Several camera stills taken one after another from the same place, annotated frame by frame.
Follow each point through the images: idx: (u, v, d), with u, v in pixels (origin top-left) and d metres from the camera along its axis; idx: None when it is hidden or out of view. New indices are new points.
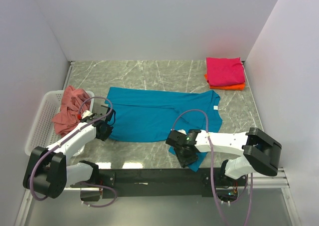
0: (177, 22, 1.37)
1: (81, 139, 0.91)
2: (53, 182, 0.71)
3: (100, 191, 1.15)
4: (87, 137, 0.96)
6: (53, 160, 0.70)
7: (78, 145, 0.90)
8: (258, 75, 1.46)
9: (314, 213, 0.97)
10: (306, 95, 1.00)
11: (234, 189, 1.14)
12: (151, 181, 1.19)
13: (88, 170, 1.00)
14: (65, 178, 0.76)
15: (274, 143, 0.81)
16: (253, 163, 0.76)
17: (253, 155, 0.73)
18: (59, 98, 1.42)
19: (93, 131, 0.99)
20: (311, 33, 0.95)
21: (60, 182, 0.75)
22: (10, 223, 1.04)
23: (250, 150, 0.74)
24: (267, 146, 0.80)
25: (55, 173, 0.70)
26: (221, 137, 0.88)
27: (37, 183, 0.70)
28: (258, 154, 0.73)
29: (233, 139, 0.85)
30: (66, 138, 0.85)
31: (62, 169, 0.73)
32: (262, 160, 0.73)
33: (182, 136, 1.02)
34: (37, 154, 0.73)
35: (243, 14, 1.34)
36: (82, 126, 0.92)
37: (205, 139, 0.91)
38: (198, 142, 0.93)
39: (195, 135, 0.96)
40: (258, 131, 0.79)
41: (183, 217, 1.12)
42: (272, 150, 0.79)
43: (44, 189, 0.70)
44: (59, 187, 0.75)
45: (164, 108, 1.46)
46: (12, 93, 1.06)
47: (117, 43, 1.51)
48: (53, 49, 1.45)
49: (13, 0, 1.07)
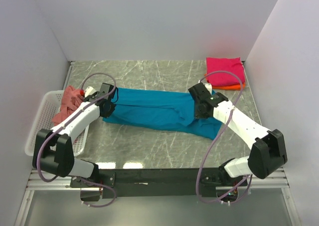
0: (177, 22, 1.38)
1: (85, 119, 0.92)
2: (61, 163, 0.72)
3: (99, 191, 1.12)
4: (91, 117, 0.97)
6: (59, 141, 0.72)
7: (81, 125, 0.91)
8: (258, 75, 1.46)
9: (314, 213, 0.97)
10: (306, 94, 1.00)
11: (234, 189, 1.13)
12: (151, 181, 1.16)
13: (88, 168, 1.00)
14: (73, 157, 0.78)
15: (283, 156, 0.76)
16: (254, 158, 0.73)
17: (260, 150, 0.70)
18: (59, 98, 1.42)
19: (96, 111, 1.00)
20: (311, 33, 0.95)
21: (69, 162, 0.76)
22: (10, 223, 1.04)
23: (261, 144, 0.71)
24: (275, 155, 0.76)
25: (62, 153, 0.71)
26: (244, 118, 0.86)
27: (46, 163, 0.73)
28: (264, 153, 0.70)
29: (252, 127, 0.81)
30: (69, 120, 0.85)
31: (69, 149, 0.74)
32: (263, 160, 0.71)
33: (205, 94, 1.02)
34: (42, 135, 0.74)
35: (243, 13, 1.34)
36: (84, 107, 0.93)
37: (227, 110, 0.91)
38: (218, 108, 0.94)
39: (220, 101, 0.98)
40: (280, 137, 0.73)
41: (182, 217, 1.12)
42: (277, 160, 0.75)
43: (53, 169, 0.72)
44: (69, 167, 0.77)
45: (164, 108, 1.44)
46: (12, 93, 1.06)
47: (117, 43, 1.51)
48: (53, 49, 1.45)
49: (14, 0, 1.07)
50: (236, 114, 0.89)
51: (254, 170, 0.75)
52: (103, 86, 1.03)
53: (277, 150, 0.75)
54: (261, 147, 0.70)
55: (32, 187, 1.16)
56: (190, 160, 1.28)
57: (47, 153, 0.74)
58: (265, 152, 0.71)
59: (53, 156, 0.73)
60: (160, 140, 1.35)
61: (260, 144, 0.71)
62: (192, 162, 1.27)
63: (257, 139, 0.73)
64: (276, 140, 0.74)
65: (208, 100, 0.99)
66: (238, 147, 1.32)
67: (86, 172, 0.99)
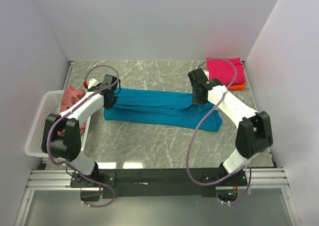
0: (177, 22, 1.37)
1: (90, 107, 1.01)
2: (69, 146, 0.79)
3: (99, 191, 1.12)
4: (96, 105, 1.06)
6: (68, 124, 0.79)
7: (87, 112, 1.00)
8: (258, 75, 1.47)
9: (314, 213, 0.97)
10: (306, 94, 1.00)
11: (234, 189, 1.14)
12: (151, 181, 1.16)
13: (90, 165, 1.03)
14: (79, 142, 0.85)
15: (269, 138, 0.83)
16: (240, 136, 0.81)
17: (245, 127, 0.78)
18: (59, 98, 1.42)
19: (100, 100, 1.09)
20: (312, 33, 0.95)
21: (76, 145, 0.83)
22: (10, 223, 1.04)
23: (246, 123, 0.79)
24: (261, 136, 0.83)
25: (70, 136, 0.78)
26: (235, 102, 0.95)
27: (54, 147, 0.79)
28: (249, 131, 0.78)
29: (241, 108, 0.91)
30: (76, 107, 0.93)
31: (77, 133, 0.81)
32: (247, 137, 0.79)
33: (203, 79, 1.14)
34: (51, 120, 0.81)
35: (243, 13, 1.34)
36: (90, 96, 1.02)
37: (220, 94, 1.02)
38: (213, 91, 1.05)
39: (215, 85, 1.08)
40: (265, 118, 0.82)
41: (183, 218, 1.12)
42: (262, 140, 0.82)
43: (61, 152, 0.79)
44: (76, 150, 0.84)
45: (165, 108, 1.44)
46: (11, 93, 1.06)
47: (117, 43, 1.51)
48: (53, 49, 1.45)
49: (14, 0, 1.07)
50: (227, 98, 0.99)
51: (241, 147, 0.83)
52: (106, 78, 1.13)
53: (263, 132, 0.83)
54: (246, 125, 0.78)
55: (32, 187, 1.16)
56: (190, 160, 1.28)
57: (55, 137, 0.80)
58: (249, 130, 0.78)
59: (61, 139, 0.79)
60: (160, 140, 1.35)
61: (246, 122, 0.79)
62: (192, 162, 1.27)
63: (243, 118, 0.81)
64: (262, 121, 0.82)
65: (204, 84, 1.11)
66: None
67: (88, 168, 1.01)
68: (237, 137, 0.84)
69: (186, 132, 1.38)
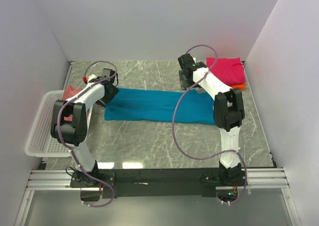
0: (177, 21, 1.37)
1: (92, 95, 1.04)
2: (78, 129, 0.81)
3: (99, 191, 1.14)
4: (97, 95, 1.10)
6: (75, 108, 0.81)
7: (91, 99, 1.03)
8: (258, 75, 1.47)
9: (314, 213, 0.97)
10: (307, 94, 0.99)
11: (234, 189, 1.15)
12: (151, 181, 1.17)
13: (89, 162, 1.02)
14: (86, 125, 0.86)
15: (242, 112, 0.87)
16: (216, 110, 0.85)
17: (219, 100, 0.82)
18: (59, 97, 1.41)
19: (100, 91, 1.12)
20: (312, 32, 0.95)
21: (83, 128, 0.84)
22: (10, 223, 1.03)
23: (221, 97, 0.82)
24: (235, 110, 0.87)
25: (79, 118, 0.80)
26: (215, 79, 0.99)
27: (63, 130, 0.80)
28: (223, 103, 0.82)
29: (219, 85, 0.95)
30: (80, 94, 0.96)
31: (83, 116, 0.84)
32: (221, 109, 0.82)
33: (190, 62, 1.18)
34: (58, 105, 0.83)
35: (243, 13, 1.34)
36: (92, 84, 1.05)
37: (202, 73, 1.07)
38: (196, 72, 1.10)
39: (200, 67, 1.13)
40: (239, 93, 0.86)
41: (183, 218, 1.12)
42: (236, 113, 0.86)
43: (70, 134, 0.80)
44: (83, 134, 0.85)
45: (166, 107, 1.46)
46: (11, 93, 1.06)
47: (117, 43, 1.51)
48: (53, 49, 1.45)
49: (14, 0, 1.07)
50: (209, 76, 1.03)
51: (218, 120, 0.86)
52: (104, 72, 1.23)
53: (237, 106, 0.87)
54: (221, 98, 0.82)
55: (32, 187, 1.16)
56: (190, 160, 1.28)
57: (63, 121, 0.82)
58: (223, 102, 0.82)
59: (69, 123, 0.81)
60: (160, 140, 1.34)
61: (220, 95, 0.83)
62: (192, 162, 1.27)
63: (219, 92, 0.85)
64: (236, 95, 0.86)
65: (190, 66, 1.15)
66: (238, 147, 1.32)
67: (89, 163, 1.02)
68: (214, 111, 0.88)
69: (186, 132, 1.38)
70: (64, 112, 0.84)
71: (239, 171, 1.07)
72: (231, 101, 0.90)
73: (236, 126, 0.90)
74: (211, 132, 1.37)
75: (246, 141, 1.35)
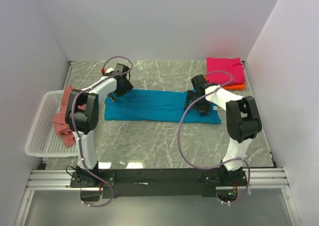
0: (177, 22, 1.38)
1: (105, 88, 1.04)
2: (90, 117, 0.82)
3: (100, 191, 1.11)
4: (109, 89, 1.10)
6: (89, 98, 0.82)
7: (104, 91, 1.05)
8: (258, 75, 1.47)
9: (313, 213, 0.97)
10: (307, 94, 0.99)
11: (234, 189, 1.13)
12: (152, 181, 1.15)
13: (90, 161, 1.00)
14: (97, 115, 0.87)
15: (258, 122, 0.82)
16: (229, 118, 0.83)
17: (230, 106, 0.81)
18: (59, 98, 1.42)
19: (113, 85, 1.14)
20: (312, 32, 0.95)
21: (94, 118, 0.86)
22: (10, 223, 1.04)
23: (232, 103, 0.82)
24: (249, 119, 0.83)
25: (92, 107, 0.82)
26: (226, 93, 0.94)
27: (76, 117, 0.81)
28: (235, 110, 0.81)
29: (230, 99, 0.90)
30: (95, 85, 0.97)
31: (96, 106, 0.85)
32: (234, 116, 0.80)
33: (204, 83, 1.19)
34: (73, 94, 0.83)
35: (243, 14, 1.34)
36: (105, 78, 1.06)
37: (213, 89, 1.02)
38: (208, 89, 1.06)
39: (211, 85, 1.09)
40: (251, 100, 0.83)
41: (183, 218, 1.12)
42: (250, 122, 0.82)
43: (82, 122, 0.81)
44: (94, 123, 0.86)
45: (166, 106, 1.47)
46: (11, 93, 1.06)
47: (117, 44, 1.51)
48: (53, 49, 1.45)
49: (14, 1, 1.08)
50: (220, 90, 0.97)
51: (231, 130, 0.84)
52: (118, 66, 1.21)
53: (251, 114, 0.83)
54: (232, 104, 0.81)
55: (32, 187, 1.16)
56: (190, 160, 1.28)
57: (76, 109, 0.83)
58: (235, 109, 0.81)
59: (81, 112, 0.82)
60: (161, 140, 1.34)
61: (232, 102, 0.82)
62: (192, 162, 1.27)
63: (230, 100, 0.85)
64: (248, 104, 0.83)
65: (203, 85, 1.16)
66: None
67: (92, 159, 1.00)
68: (227, 121, 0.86)
69: (186, 132, 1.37)
70: (78, 101, 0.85)
71: (239, 172, 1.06)
72: (244, 112, 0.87)
73: (250, 138, 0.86)
74: (211, 132, 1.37)
75: None
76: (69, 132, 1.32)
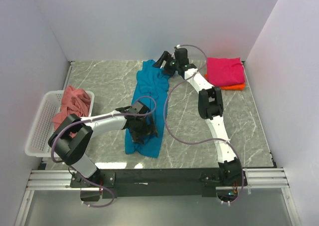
0: (177, 22, 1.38)
1: (109, 123, 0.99)
2: (71, 151, 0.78)
3: (100, 191, 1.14)
4: (114, 125, 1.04)
6: (81, 130, 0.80)
7: (105, 127, 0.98)
8: (258, 75, 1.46)
9: (314, 213, 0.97)
10: (307, 94, 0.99)
11: (234, 189, 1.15)
12: (151, 181, 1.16)
13: (89, 168, 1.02)
14: (83, 151, 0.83)
15: (221, 107, 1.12)
16: (200, 102, 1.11)
17: (201, 95, 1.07)
18: (59, 98, 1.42)
19: (121, 122, 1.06)
20: (312, 32, 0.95)
21: (78, 153, 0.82)
22: (10, 223, 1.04)
23: (204, 93, 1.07)
24: (215, 104, 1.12)
25: (78, 141, 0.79)
26: (201, 79, 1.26)
27: (60, 144, 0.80)
28: (205, 99, 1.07)
29: (204, 84, 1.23)
30: (98, 117, 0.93)
31: (85, 142, 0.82)
32: (203, 102, 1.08)
33: (184, 60, 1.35)
34: (71, 119, 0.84)
35: (243, 14, 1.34)
36: (115, 113, 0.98)
37: (192, 73, 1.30)
38: (187, 72, 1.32)
39: (190, 68, 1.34)
40: (218, 90, 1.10)
41: (183, 218, 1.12)
42: (215, 107, 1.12)
43: (62, 151, 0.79)
44: (76, 158, 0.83)
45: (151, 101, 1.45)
46: (11, 93, 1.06)
47: (117, 44, 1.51)
48: (53, 49, 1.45)
49: (14, 1, 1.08)
50: (197, 76, 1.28)
51: (200, 110, 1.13)
52: (138, 104, 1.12)
53: (217, 101, 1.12)
54: (203, 94, 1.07)
55: (32, 187, 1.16)
56: (190, 160, 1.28)
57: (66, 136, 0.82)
58: (205, 98, 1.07)
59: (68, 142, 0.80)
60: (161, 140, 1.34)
61: (203, 92, 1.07)
62: (192, 162, 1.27)
63: (203, 89, 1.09)
64: (215, 92, 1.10)
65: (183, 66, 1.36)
66: (238, 147, 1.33)
67: (89, 169, 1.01)
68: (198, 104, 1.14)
69: (186, 132, 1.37)
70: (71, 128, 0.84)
71: (240, 173, 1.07)
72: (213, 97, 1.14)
73: (219, 115, 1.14)
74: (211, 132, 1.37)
75: (246, 141, 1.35)
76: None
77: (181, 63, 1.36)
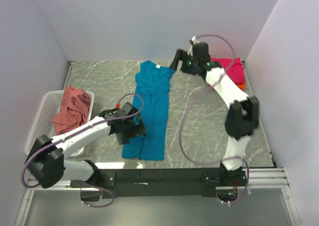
0: (177, 22, 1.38)
1: (90, 136, 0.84)
2: (46, 175, 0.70)
3: (100, 191, 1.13)
4: (96, 136, 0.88)
6: (52, 155, 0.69)
7: (85, 141, 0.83)
8: (258, 75, 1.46)
9: (314, 213, 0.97)
10: (307, 94, 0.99)
11: (234, 189, 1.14)
12: (151, 181, 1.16)
13: (86, 172, 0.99)
14: (61, 173, 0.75)
15: (256, 122, 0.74)
16: (229, 117, 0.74)
17: (234, 109, 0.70)
18: (59, 98, 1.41)
19: (105, 130, 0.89)
20: (312, 32, 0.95)
21: (55, 176, 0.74)
22: (10, 223, 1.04)
23: (237, 106, 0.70)
24: (249, 119, 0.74)
25: (49, 166, 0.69)
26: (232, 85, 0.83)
27: (33, 169, 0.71)
28: (239, 113, 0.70)
29: (237, 92, 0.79)
30: (72, 134, 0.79)
31: (60, 165, 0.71)
32: (235, 119, 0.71)
33: (206, 56, 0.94)
34: (41, 141, 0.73)
35: (243, 14, 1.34)
36: (94, 123, 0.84)
37: (218, 75, 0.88)
38: (211, 73, 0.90)
39: (215, 66, 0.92)
40: (257, 103, 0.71)
41: (183, 218, 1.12)
42: (249, 123, 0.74)
43: (37, 176, 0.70)
44: (55, 179, 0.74)
45: (153, 104, 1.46)
46: (11, 93, 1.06)
47: (117, 44, 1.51)
48: (53, 49, 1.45)
49: (14, 0, 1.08)
50: (224, 80, 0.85)
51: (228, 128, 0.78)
52: (126, 106, 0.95)
53: (252, 116, 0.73)
54: (236, 107, 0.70)
55: (32, 187, 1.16)
56: (190, 160, 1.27)
57: (40, 158, 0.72)
58: (239, 112, 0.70)
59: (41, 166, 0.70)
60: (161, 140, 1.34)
61: (235, 104, 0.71)
62: (192, 162, 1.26)
63: (235, 100, 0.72)
64: (251, 106, 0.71)
65: (203, 64, 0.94)
66: None
67: (85, 174, 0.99)
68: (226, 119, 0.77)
69: (186, 132, 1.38)
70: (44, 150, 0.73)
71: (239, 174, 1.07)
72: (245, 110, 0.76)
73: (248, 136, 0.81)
74: (211, 132, 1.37)
75: None
76: (79, 122, 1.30)
77: (202, 61, 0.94)
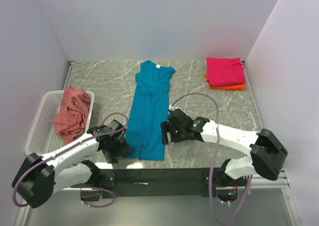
0: (177, 22, 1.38)
1: (79, 153, 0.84)
2: (35, 194, 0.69)
3: (100, 191, 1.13)
4: (85, 153, 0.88)
6: (42, 173, 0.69)
7: (76, 158, 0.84)
8: (258, 75, 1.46)
9: (314, 213, 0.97)
10: (307, 94, 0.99)
11: (234, 189, 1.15)
12: (151, 181, 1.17)
13: (85, 175, 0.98)
14: (51, 190, 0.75)
15: (283, 150, 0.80)
16: (257, 163, 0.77)
17: (258, 154, 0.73)
18: (59, 98, 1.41)
19: (93, 147, 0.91)
20: (312, 32, 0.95)
21: (44, 194, 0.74)
22: (10, 223, 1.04)
23: (256, 149, 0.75)
24: (275, 151, 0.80)
25: (40, 184, 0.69)
26: (231, 130, 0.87)
27: (22, 189, 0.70)
28: (264, 154, 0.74)
29: (242, 135, 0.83)
30: (62, 151, 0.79)
31: (49, 182, 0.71)
32: (265, 160, 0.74)
33: (186, 119, 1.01)
34: (31, 160, 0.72)
35: (243, 14, 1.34)
36: (84, 139, 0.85)
37: (213, 129, 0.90)
38: (204, 131, 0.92)
39: (203, 123, 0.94)
40: (270, 132, 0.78)
41: (183, 218, 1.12)
42: (278, 155, 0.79)
43: (25, 195, 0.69)
44: (43, 198, 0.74)
45: (153, 104, 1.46)
46: (11, 93, 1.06)
47: (117, 44, 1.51)
48: (53, 49, 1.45)
49: (14, 0, 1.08)
50: (221, 128, 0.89)
51: (263, 172, 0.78)
52: (112, 123, 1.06)
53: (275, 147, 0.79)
54: (258, 150, 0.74)
55: None
56: (190, 160, 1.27)
57: (28, 177, 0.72)
58: (263, 153, 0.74)
59: (31, 184, 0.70)
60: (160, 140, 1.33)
61: (254, 149, 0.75)
62: (192, 162, 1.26)
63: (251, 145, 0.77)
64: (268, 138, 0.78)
65: (191, 126, 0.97)
66: None
67: (83, 176, 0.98)
68: (254, 165, 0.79)
69: None
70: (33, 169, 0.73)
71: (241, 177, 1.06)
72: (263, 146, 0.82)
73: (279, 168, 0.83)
74: None
75: None
76: (79, 122, 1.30)
77: (187, 125, 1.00)
